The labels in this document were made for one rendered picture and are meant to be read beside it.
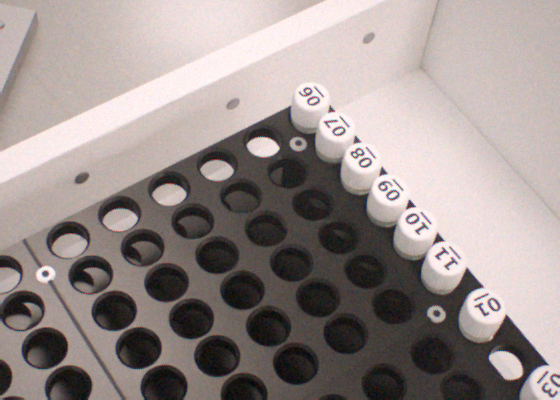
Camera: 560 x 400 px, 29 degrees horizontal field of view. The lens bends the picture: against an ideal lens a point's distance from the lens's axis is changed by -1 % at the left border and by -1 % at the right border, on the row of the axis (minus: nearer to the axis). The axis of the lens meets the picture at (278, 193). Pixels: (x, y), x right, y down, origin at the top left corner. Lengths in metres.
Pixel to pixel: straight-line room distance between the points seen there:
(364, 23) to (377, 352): 0.14
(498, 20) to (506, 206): 0.07
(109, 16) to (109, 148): 1.24
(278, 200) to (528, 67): 0.12
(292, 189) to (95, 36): 1.25
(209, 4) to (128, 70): 0.17
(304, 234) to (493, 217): 0.11
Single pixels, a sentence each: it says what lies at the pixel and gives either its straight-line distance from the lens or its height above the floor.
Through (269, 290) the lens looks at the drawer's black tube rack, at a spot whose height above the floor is 0.90.
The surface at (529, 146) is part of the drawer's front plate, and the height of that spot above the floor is 0.85.
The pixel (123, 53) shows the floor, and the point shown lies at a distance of 1.56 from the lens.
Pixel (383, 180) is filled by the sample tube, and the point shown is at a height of 0.91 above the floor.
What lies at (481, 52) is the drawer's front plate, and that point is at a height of 0.87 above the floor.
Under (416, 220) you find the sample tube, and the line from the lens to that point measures 0.33.
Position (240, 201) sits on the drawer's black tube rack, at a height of 0.87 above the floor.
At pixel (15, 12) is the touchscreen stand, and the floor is 0.03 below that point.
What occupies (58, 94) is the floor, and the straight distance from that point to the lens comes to 1.52.
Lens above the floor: 1.19
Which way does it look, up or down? 57 degrees down
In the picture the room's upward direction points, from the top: 7 degrees clockwise
